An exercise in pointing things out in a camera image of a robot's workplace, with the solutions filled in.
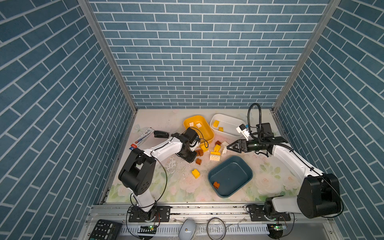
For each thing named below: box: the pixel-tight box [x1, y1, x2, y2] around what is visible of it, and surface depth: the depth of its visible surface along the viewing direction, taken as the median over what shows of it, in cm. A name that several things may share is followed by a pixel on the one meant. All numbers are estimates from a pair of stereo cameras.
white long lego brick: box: [209, 154, 221, 162], surface depth 95 cm
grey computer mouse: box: [178, 218, 197, 240], surface depth 64 cm
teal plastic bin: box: [207, 155, 253, 198], surface depth 88 cm
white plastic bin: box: [210, 113, 247, 138], surface depth 111 cm
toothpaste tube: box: [129, 127, 155, 150], surface depth 104 cm
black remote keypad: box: [88, 219, 123, 240], surface depth 69 cm
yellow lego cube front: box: [191, 169, 201, 179], surface depth 88 cm
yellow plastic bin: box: [183, 115, 215, 146], surface depth 110 cm
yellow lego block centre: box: [213, 144, 222, 153], surface depth 98 cm
